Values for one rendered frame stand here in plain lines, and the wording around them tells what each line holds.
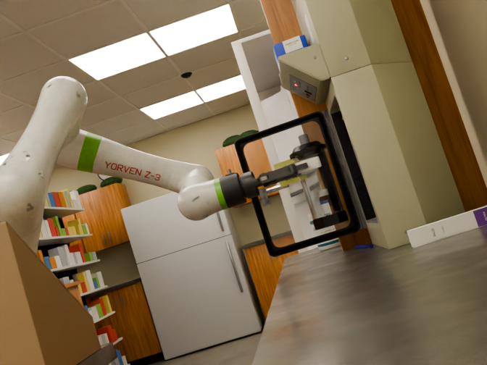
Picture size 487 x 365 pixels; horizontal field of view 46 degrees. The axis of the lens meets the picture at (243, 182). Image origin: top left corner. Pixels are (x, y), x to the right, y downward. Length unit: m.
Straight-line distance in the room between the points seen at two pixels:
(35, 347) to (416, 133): 1.07
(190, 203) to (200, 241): 4.87
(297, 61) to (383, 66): 0.23
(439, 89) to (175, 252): 4.93
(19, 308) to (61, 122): 0.55
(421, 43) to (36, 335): 1.45
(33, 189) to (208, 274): 5.26
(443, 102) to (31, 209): 1.29
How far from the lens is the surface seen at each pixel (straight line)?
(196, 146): 7.21
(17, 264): 1.13
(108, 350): 1.40
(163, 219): 6.54
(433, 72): 1.96
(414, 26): 1.99
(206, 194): 1.60
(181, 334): 6.62
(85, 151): 1.70
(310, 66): 1.54
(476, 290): 0.75
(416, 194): 1.51
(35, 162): 1.36
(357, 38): 1.56
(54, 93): 1.58
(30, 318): 1.13
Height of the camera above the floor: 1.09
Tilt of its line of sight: 5 degrees up
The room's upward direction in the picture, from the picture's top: 18 degrees counter-clockwise
